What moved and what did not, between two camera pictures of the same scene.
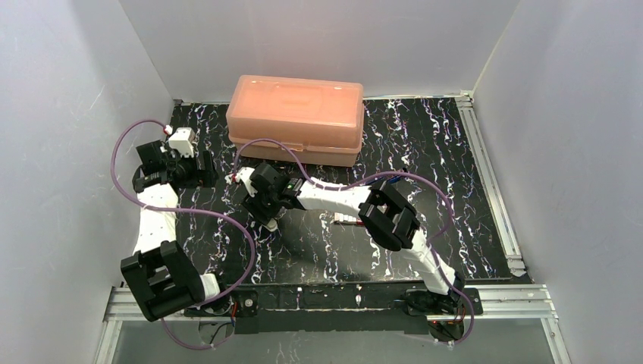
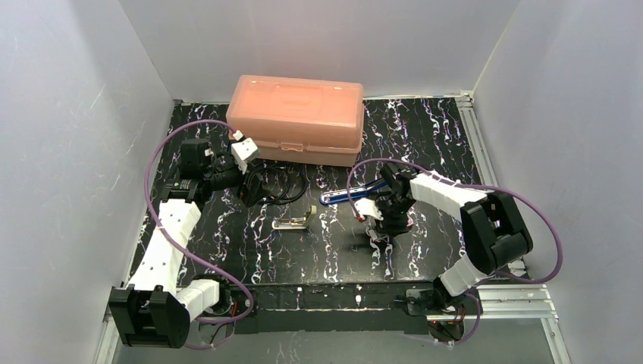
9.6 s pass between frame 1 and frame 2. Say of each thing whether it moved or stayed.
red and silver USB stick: moved
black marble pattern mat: stayed
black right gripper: moved
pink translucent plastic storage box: stayed
